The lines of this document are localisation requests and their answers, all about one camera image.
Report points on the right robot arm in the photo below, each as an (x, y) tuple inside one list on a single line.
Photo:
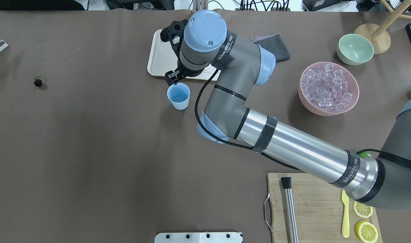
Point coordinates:
[(203, 39)]

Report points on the pink bowl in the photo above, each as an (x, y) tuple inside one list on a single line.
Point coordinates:
[(328, 98)]

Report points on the lemon half lower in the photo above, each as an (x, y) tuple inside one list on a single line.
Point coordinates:
[(366, 232)]

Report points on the lemon half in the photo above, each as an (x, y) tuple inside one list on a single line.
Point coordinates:
[(366, 232), (362, 210)]

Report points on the clear ice cubes pile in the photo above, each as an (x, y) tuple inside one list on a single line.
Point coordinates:
[(326, 88)]

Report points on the cream rabbit tray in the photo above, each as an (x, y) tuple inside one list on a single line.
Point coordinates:
[(162, 57)]

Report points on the blue plastic cup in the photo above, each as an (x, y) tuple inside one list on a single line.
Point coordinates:
[(179, 95)]

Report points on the yellow plastic knife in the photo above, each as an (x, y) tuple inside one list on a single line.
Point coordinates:
[(345, 228)]

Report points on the grey folded cloth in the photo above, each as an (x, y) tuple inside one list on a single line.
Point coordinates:
[(275, 45)]

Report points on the steel muddler black tip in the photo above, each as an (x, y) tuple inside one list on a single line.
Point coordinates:
[(290, 209)]

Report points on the wooden cutting board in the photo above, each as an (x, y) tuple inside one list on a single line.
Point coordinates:
[(318, 207)]

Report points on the wooden mug tree stand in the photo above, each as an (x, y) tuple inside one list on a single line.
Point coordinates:
[(377, 35)]

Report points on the aluminium frame post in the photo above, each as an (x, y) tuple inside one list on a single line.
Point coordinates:
[(199, 5)]

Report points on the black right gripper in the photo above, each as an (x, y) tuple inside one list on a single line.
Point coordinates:
[(172, 77)]

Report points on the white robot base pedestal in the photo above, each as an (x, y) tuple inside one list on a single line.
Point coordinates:
[(199, 237)]

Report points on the mint green bowl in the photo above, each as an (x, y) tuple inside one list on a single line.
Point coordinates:
[(354, 49)]

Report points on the green lime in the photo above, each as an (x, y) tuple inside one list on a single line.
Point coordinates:
[(364, 154)]

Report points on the lemon half upper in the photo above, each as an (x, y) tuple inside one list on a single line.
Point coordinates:
[(362, 210)]

